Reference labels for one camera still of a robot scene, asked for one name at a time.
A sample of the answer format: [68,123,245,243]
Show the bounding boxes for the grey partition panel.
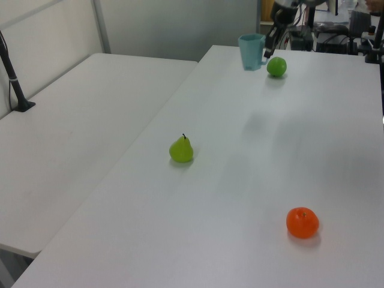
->
[97,0,261,62]

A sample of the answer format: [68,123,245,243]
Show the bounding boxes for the green toy apple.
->
[266,56,287,77]

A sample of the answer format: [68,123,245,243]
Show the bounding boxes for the black vertical pole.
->
[307,4,317,29]

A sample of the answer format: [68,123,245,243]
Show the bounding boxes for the black electronic equipment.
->
[284,22,365,55]

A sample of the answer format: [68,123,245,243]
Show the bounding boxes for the orange toy tangerine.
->
[286,206,320,239]

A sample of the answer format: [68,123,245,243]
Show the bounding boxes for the white partition frame post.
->
[91,0,112,55]

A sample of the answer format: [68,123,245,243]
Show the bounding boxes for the green toy pear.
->
[169,133,194,164]

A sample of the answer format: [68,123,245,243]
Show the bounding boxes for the light blue hexagonal mug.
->
[238,33,269,72]

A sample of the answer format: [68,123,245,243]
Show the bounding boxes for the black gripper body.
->
[269,0,301,30]

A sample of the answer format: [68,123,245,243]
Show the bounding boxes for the brown wooden board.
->
[260,0,275,25]

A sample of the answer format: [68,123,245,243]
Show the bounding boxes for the black clamp stand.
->
[364,17,384,64]

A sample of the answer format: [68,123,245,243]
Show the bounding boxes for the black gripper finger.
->
[272,27,284,52]
[263,26,277,59]

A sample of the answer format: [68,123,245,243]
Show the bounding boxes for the black camera stand pole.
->
[0,29,36,113]

